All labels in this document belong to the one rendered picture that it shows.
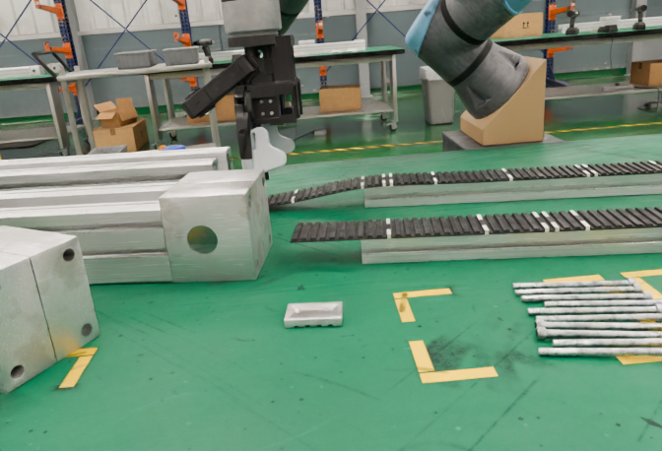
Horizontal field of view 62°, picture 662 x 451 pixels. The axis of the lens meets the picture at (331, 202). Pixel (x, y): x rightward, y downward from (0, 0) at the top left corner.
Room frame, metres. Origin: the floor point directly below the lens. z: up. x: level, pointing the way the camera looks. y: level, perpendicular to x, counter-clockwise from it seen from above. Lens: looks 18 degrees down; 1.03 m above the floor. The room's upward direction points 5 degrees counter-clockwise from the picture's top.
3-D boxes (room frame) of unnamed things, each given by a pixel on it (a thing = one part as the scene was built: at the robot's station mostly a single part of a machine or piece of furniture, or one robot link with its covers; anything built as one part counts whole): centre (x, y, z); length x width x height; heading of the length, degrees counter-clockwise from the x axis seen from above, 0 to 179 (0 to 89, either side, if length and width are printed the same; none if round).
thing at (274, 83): (0.76, 0.08, 0.96); 0.09 x 0.08 x 0.12; 85
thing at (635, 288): (0.44, -0.21, 0.78); 0.11 x 0.01 x 0.01; 82
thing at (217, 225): (0.59, 0.12, 0.83); 0.12 x 0.09 x 0.10; 174
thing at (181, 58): (3.69, 1.22, 0.50); 1.03 x 0.55 x 1.01; 103
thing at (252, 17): (0.77, 0.08, 1.04); 0.08 x 0.08 x 0.05
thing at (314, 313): (0.43, 0.02, 0.78); 0.05 x 0.03 x 0.01; 86
